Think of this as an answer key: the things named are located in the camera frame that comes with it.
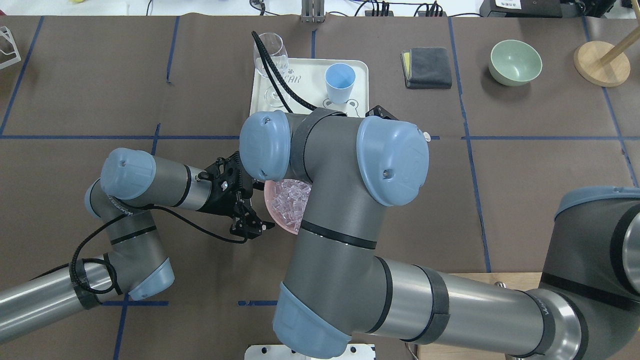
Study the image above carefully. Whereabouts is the cream bear serving tray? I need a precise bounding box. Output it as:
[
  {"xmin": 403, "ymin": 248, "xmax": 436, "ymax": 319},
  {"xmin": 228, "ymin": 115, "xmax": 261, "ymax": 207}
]
[{"xmin": 249, "ymin": 58, "xmax": 371, "ymax": 117}]

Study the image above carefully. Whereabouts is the clear wine glass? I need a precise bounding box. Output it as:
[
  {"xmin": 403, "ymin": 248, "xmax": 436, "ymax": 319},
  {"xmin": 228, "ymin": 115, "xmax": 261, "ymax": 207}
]
[{"xmin": 252, "ymin": 31, "xmax": 291, "ymax": 111}]

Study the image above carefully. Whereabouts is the pink bowl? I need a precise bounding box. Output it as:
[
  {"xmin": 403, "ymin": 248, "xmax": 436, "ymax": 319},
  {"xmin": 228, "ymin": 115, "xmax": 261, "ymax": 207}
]
[{"xmin": 263, "ymin": 178, "xmax": 313, "ymax": 236}]

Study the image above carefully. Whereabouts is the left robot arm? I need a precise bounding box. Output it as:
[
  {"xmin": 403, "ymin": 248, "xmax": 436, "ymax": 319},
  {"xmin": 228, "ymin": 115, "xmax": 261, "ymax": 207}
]
[{"xmin": 0, "ymin": 147, "xmax": 275, "ymax": 343}]

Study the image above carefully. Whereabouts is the blue plastic cup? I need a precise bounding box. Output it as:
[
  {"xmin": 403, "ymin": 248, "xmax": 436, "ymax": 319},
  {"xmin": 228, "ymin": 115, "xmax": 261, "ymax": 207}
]
[{"xmin": 324, "ymin": 63, "xmax": 356, "ymax": 104}]

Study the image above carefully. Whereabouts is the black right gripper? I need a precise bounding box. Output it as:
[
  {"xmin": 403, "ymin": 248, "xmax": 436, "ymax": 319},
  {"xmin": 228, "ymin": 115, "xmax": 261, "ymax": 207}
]
[{"xmin": 365, "ymin": 105, "xmax": 399, "ymax": 121}]

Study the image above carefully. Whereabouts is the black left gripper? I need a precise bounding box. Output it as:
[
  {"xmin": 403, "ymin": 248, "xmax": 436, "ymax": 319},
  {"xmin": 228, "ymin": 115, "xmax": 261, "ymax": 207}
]
[{"xmin": 197, "ymin": 152, "xmax": 275, "ymax": 240}]

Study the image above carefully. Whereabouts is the green ceramic bowl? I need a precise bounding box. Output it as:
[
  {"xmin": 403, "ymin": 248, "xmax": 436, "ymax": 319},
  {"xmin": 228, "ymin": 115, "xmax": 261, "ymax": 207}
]
[{"xmin": 488, "ymin": 39, "xmax": 543, "ymax": 87}]

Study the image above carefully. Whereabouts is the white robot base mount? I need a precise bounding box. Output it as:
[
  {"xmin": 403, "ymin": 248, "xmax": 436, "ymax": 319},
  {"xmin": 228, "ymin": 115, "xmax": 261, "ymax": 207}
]
[{"xmin": 244, "ymin": 343, "xmax": 377, "ymax": 360}]

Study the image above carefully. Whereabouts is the white wire cup rack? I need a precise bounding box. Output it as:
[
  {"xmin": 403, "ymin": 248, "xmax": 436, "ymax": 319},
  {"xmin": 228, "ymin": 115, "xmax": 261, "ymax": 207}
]
[{"xmin": 0, "ymin": 26, "xmax": 22, "ymax": 69}]

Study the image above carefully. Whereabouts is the pile of clear ice cubes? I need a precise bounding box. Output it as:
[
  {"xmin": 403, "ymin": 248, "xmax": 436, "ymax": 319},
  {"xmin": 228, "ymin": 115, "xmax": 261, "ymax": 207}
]
[{"xmin": 271, "ymin": 179, "xmax": 312, "ymax": 226}]

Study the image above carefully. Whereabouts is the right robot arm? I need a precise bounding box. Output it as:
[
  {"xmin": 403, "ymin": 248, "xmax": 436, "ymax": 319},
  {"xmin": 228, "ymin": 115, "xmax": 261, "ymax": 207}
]
[{"xmin": 239, "ymin": 108, "xmax": 639, "ymax": 360}]

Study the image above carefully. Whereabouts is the wooden mug tree stand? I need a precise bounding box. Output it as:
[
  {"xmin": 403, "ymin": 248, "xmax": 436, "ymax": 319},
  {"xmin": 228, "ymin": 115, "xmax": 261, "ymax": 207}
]
[{"xmin": 573, "ymin": 27, "xmax": 640, "ymax": 88}]

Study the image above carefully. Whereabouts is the wooden cutting board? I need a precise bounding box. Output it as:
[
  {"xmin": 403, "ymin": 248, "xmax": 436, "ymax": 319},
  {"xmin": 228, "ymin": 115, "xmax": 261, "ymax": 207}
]
[{"xmin": 414, "ymin": 272, "xmax": 541, "ymax": 360}]

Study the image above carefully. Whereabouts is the grey folded cloth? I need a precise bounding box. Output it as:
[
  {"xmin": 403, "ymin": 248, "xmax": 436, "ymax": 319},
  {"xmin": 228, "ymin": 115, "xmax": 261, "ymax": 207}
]
[{"xmin": 401, "ymin": 47, "xmax": 453, "ymax": 89}]

